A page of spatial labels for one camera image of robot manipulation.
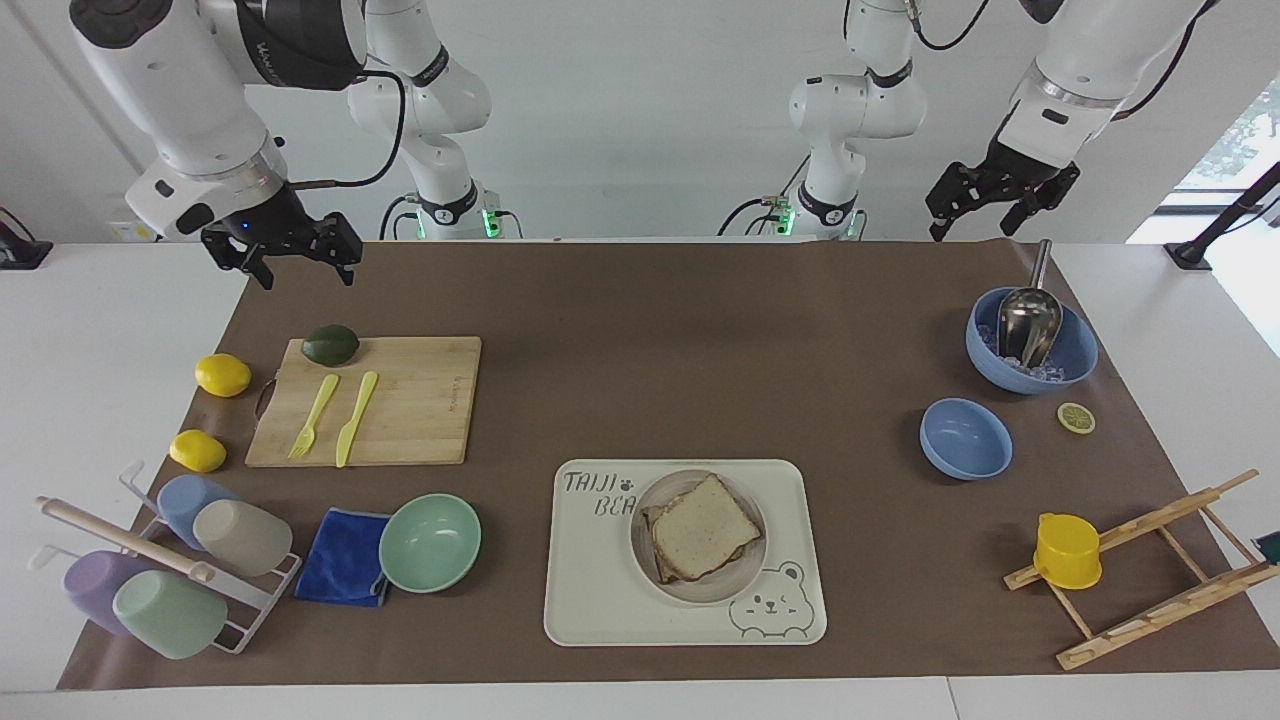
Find white tray with bear print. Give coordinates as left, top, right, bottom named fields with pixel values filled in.
left=542, top=458, right=830, bottom=648

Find yellow cup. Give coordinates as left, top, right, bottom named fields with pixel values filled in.
left=1032, top=511, right=1105, bottom=592

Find metal scoop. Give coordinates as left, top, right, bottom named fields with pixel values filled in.
left=996, top=237, right=1064, bottom=370

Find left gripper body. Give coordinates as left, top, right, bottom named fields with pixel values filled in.
left=974, top=133, right=1079, bottom=193

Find yellow plastic fork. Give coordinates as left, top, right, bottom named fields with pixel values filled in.
left=287, top=372, right=342, bottom=462

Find yellow lemon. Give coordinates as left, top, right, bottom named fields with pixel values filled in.
left=194, top=352, right=254, bottom=400
left=167, top=428, right=229, bottom=475

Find blue cloth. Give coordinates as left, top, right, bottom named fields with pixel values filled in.
left=292, top=507, right=394, bottom=609

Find wooden cutting board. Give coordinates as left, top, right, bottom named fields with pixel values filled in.
left=244, top=335, right=484, bottom=470

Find large blue bowl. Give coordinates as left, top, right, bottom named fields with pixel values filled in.
left=964, top=286, right=1100, bottom=396

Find white wire cup rack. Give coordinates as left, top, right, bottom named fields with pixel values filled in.
left=28, top=459, right=304, bottom=657

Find beige cup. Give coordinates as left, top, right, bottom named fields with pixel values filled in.
left=191, top=498, right=295, bottom=579

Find black cable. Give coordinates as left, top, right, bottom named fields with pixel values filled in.
left=716, top=155, right=813, bottom=239
left=377, top=192, right=423, bottom=242
left=288, top=68, right=407, bottom=191
left=905, top=0, right=993, bottom=53
left=1108, top=0, right=1223, bottom=123

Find green avocado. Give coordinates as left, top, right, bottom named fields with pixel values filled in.
left=301, top=323, right=362, bottom=368

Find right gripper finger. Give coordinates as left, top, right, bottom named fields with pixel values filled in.
left=203, top=238, right=277, bottom=292
left=304, top=211, right=364, bottom=289

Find black stand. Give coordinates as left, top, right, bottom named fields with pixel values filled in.
left=0, top=206, right=54, bottom=271
left=1163, top=160, right=1280, bottom=272

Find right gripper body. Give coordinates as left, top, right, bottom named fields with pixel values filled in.
left=201, top=182, right=323, bottom=265

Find blue cup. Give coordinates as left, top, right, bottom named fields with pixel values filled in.
left=156, top=473, right=242, bottom=552

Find purple cup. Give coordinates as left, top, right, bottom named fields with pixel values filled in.
left=62, top=549, right=162, bottom=638

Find wooden folding rack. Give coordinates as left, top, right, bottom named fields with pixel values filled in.
left=1003, top=468, right=1280, bottom=672

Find yellow plastic knife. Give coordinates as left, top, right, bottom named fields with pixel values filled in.
left=334, top=370, right=381, bottom=470

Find green bowl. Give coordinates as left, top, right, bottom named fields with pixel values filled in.
left=377, top=492, right=484, bottom=595

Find green cup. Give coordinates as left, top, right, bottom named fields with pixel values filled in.
left=111, top=568, right=230, bottom=662

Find toasted bread slice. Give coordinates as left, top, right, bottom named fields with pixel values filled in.
left=650, top=472, right=764, bottom=585

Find small blue bowl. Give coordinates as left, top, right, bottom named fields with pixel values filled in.
left=918, top=396, right=1015, bottom=482

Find beige round plate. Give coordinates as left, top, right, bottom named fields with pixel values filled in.
left=628, top=468, right=770, bottom=606

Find ice cubes pile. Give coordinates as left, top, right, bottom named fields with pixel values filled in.
left=975, top=322, right=1069, bottom=386

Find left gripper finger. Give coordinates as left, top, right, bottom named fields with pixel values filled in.
left=999, top=164, right=1082, bottom=239
left=924, top=160, right=1002, bottom=244

